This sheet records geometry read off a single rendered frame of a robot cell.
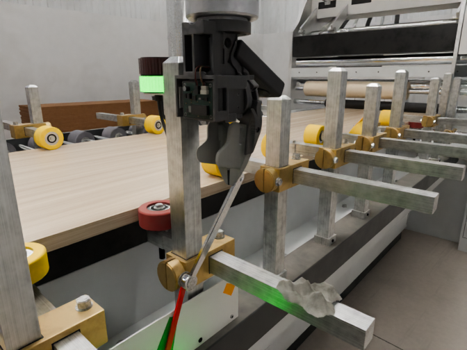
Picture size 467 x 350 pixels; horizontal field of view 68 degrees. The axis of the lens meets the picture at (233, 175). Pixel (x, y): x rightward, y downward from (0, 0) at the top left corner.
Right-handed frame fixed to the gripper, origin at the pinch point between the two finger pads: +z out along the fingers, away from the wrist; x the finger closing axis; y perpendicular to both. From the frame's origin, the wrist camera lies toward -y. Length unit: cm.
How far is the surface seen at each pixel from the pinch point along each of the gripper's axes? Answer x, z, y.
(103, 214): -26.2, 11.1, 6.9
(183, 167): -6.0, -0.9, 4.1
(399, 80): -7, -12, -96
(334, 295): 15.4, 14.3, -2.8
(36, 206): -39.7, 11.1, 13.6
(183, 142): -6.0, -4.5, 3.9
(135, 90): -115, -7, -60
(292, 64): -135, -23, -228
